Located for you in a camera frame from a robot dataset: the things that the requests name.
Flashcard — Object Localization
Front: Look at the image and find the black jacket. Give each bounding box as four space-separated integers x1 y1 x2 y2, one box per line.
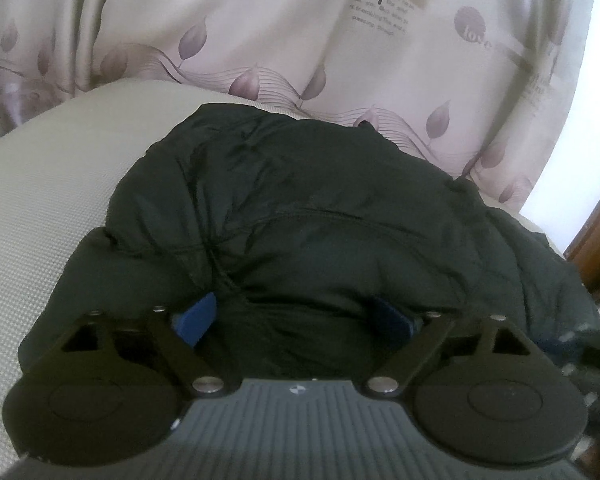
19 103 600 386

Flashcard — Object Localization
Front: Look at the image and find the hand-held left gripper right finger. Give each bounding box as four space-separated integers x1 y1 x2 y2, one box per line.
363 296 537 399

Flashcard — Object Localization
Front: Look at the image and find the brown wooden door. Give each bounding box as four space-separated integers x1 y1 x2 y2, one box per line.
564 186 600 306

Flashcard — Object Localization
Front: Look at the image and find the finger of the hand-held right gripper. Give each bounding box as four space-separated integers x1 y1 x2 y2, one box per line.
560 326 600 364

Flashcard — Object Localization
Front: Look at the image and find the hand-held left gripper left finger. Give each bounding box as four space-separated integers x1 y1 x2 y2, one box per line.
60 292 232 399

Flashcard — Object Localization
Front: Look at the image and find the leaf print curtain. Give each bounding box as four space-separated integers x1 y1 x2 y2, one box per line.
0 0 599 214

